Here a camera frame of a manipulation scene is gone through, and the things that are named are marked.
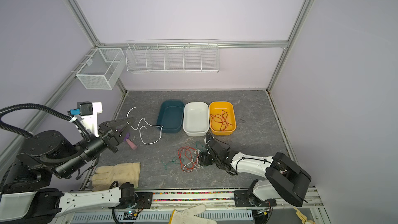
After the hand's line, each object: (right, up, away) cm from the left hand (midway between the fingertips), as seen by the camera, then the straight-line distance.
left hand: (133, 124), depth 47 cm
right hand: (+21, -24, +39) cm, 50 cm away
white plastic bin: (+16, -3, +58) cm, 60 cm away
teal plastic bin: (0, -1, +53) cm, 53 cm away
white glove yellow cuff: (+14, -45, +22) cm, 52 cm away
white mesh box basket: (-44, +27, +49) cm, 72 cm away
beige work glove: (-31, -32, +33) cm, 55 cm away
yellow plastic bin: (+30, +4, +57) cm, 65 cm away
